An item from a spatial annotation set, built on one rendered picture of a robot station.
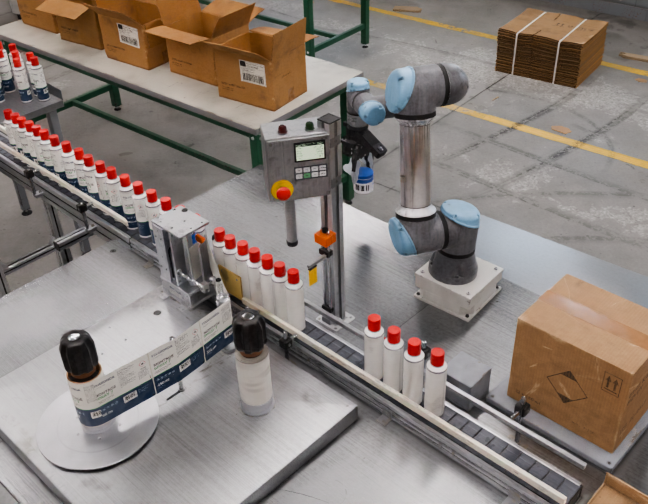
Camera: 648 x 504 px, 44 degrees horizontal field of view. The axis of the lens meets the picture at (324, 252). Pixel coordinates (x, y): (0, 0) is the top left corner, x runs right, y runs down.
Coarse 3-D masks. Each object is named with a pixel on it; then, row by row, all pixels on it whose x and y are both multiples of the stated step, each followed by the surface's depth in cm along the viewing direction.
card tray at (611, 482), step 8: (608, 480) 188; (616, 480) 186; (600, 488) 188; (608, 488) 188; (616, 488) 187; (624, 488) 186; (632, 488) 184; (600, 496) 186; (608, 496) 186; (616, 496) 186; (624, 496) 186; (632, 496) 185; (640, 496) 183
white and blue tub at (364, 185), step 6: (360, 168) 277; (366, 168) 277; (360, 174) 274; (366, 174) 274; (372, 174) 274; (360, 180) 274; (366, 180) 274; (372, 180) 276; (354, 186) 277; (360, 186) 275; (366, 186) 275; (372, 186) 277; (360, 192) 277; (366, 192) 277
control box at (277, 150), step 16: (272, 128) 205; (288, 128) 204; (304, 128) 204; (272, 144) 200; (288, 144) 201; (272, 160) 203; (288, 160) 204; (320, 160) 206; (272, 176) 206; (288, 176) 207; (272, 192) 208; (304, 192) 210; (320, 192) 211
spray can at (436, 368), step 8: (432, 352) 191; (440, 352) 191; (432, 360) 192; (440, 360) 191; (432, 368) 193; (440, 368) 192; (432, 376) 193; (440, 376) 193; (432, 384) 195; (440, 384) 195; (432, 392) 196; (440, 392) 196; (424, 400) 201; (432, 400) 198; (440, 400) 198; (432, 408) 199; (440, 408) 200; (440, 416) 202
